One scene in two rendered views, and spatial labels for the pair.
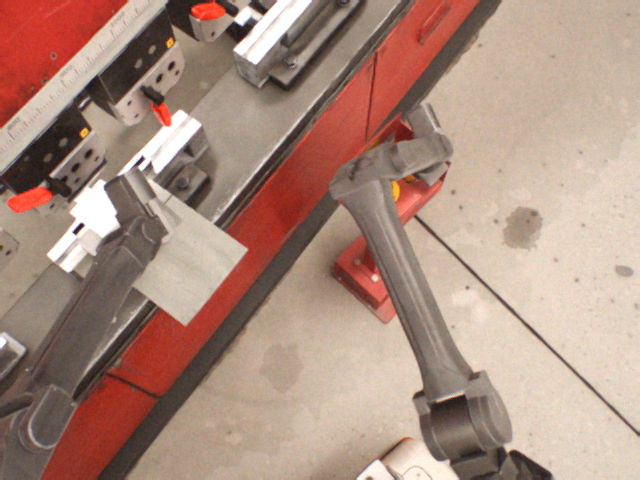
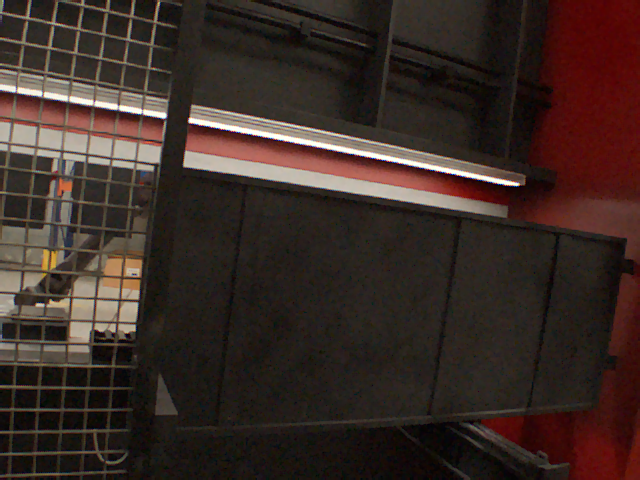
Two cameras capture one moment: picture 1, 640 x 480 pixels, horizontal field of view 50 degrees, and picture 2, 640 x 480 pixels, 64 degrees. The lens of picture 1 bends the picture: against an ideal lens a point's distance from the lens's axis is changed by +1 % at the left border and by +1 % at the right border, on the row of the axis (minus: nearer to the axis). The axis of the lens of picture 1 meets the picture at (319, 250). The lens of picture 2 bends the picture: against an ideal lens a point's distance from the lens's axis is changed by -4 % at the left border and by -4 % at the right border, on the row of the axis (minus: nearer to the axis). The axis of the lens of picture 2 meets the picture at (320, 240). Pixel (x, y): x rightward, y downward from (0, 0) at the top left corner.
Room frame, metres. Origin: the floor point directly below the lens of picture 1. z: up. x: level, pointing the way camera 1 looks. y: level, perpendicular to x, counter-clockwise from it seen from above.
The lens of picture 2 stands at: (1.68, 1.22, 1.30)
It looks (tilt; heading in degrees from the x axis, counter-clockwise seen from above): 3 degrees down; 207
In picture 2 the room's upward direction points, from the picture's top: 8 degrees clockwise
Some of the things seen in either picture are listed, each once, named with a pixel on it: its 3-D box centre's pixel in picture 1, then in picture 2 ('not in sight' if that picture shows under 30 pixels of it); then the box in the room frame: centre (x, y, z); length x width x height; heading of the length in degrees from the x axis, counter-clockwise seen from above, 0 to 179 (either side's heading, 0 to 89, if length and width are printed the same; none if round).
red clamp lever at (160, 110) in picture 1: (157, 107); not in sight; (0.59, 0.26, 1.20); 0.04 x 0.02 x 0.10; 52
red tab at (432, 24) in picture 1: (437, 18); not in sight; (1.22, -0.35, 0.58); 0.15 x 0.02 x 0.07; 142
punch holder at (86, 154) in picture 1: (40, 150); not in sight; (0.49, 0.42, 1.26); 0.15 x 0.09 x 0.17; 142
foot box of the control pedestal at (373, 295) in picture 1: (379, 273); not in sight; (0.63, -0.20, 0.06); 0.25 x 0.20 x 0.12; 45
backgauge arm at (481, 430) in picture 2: not in sight; (450, 431); (0.38, 0.98, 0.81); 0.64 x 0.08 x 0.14; 52
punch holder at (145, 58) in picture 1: (127, 59); not in sight; (0.64, 0.30, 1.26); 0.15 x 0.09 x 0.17; 142
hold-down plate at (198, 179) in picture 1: (153, 224); not in sight; (0.50, 0.34, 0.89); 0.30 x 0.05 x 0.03; 142
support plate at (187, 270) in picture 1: (163, 247); not in sight; (0.42, 0.29, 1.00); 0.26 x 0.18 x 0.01; 52
